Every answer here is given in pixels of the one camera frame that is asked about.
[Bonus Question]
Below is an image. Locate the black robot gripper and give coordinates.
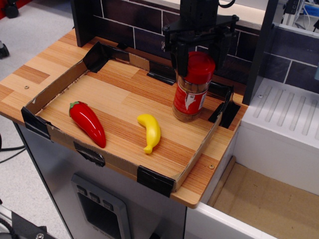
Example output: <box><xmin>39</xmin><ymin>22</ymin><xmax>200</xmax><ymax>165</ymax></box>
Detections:
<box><xmin>162</xmin><ymin>0</ymin><xmax>235</xmax><ymax>77</ymax></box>

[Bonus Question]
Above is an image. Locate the white toy sink drainboard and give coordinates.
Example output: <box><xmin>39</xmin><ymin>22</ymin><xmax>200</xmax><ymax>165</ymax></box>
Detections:
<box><xmin>234</xmin><ymin>79</ymin><xmax>319</xmax><ymax>195</ymax></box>

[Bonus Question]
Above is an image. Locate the cardboard fence with black tape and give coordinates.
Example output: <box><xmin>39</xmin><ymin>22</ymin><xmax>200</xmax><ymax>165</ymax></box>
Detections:
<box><xmin>21</xmin><ymin>43</ymin><xmax>247</xmax><ymax>197</ymax></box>

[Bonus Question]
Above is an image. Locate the dark grey shelf post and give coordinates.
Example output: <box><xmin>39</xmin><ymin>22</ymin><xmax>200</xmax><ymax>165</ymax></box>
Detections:
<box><xmin>242</xmin><ymin>0</ymin><xmax>278</xmax><ymax>105</ymax></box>

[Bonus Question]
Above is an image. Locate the black office chair caster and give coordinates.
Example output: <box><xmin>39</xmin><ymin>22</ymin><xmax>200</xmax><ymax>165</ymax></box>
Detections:
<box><xmin>0</xmin><ymin>41</ymin><xmax>9</xmax><ymax>59</ymax></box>

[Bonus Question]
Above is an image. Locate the black floor cable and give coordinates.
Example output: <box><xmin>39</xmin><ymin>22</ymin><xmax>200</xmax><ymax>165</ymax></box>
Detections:
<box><xmin>0</xmin><ymin>133</ymin><xmax>27</xmax><ymax>164</ymax></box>

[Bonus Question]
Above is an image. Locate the dark grey left post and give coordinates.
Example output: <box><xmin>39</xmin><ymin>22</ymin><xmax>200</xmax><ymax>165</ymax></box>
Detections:
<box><xmin>70</xmin><ymin>0</ymin><xmax>92</xmax><ymax>47</ymax></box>

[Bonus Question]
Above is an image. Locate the red toy chili pepper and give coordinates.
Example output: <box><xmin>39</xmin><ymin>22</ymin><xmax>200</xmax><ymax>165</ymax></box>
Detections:
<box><xmin>69</xmin><ymin>101</ymin><xmax>106</xmax><ymax>148</ymax></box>

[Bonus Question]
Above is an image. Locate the yellow toy banana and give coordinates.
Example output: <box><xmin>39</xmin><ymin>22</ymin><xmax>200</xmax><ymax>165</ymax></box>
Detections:
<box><xmin>137</xmin><ymin>114</ymin><xmax>161</xmax><ymax>154</ymax></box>

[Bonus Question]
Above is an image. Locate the red-lidded spice bottle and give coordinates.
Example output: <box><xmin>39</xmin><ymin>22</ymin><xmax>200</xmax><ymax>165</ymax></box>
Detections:
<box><xmin>172</xmin><ymin>51</ymin><xmax>215</xmax><ymax>122</ymax></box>

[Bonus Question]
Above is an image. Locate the grey toy dishwasher panel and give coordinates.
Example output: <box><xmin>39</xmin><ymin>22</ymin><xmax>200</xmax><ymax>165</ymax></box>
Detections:
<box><xmin>71</xmin><ymin>174</ymin><xmax>132</xmax><ymax>239</ymax></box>

